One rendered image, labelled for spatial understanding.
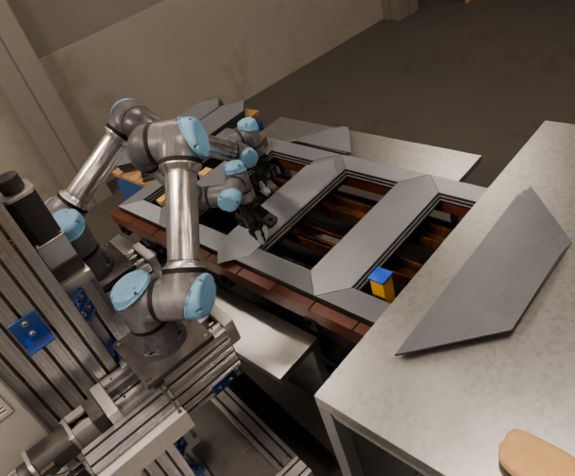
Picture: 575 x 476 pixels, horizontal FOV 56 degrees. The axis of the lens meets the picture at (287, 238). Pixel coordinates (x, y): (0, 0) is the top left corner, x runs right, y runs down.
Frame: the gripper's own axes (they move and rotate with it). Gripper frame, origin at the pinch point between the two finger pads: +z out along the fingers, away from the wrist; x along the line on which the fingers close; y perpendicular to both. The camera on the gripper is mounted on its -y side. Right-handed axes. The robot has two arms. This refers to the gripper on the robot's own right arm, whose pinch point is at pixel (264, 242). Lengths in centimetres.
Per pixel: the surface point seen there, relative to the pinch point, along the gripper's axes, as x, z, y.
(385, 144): -89, 11, 6
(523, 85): -293, 85, 27
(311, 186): -36.9, 0.7, 7.2
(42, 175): -17, 51, 286
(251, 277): 14.6, 3.0, -5.8
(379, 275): -3, -3, -51
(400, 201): -43, 1, -33
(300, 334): 18.5, 17.7, -28.7
